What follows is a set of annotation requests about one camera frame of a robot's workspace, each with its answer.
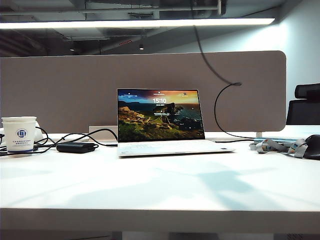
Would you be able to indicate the black mesh office chair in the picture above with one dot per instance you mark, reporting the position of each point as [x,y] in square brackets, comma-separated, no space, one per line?
[303,112]

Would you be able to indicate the white desk socket box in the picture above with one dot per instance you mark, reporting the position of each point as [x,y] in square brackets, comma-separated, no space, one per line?
[93,128]

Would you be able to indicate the white divider bracket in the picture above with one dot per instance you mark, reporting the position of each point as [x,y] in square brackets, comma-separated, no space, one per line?
[259,135]

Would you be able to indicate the teal book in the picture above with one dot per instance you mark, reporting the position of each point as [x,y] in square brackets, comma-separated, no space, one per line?
[275,138]

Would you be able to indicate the black power adapter brick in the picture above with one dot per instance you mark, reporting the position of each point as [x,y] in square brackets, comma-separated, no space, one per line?
[75,147]

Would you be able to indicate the white paper cup blue logo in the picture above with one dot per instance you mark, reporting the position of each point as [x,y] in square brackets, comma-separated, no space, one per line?
[20,135]

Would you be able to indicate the small ceiling spotlight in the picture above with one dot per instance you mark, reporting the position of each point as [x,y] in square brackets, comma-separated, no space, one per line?
[141,46]

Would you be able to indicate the grey fabric desk divider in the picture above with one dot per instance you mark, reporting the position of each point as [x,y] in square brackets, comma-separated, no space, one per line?
[62,95]

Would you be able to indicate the white laptop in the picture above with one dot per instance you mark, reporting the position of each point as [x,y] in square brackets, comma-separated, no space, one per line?
[160,117]

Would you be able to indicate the long ceiling light strip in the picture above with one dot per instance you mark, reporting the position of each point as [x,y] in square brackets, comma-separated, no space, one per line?
[125,23]

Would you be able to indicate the black computer mouse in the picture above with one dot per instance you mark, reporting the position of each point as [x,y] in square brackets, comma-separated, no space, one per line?
[313,147]

